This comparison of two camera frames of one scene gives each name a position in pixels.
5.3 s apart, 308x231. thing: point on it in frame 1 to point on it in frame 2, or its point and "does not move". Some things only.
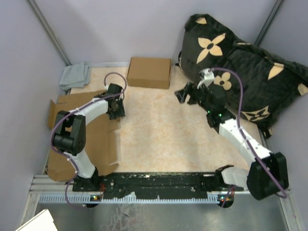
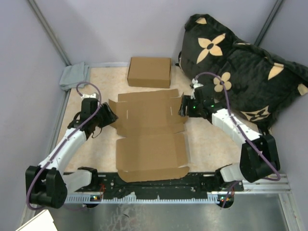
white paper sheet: x=43 y=221 does not move
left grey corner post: x=50 y=31 does not move
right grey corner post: x=268 y=22 does not move
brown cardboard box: x=97 y=140 to x=151 y=144
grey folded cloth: x=76 y=76 does not move
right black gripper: x=191 y=88 to x=186 y=100
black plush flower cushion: x=270 y=82 does not move
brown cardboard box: x=149 y=72 does not move
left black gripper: x=120 y=113 to x=110 y=116
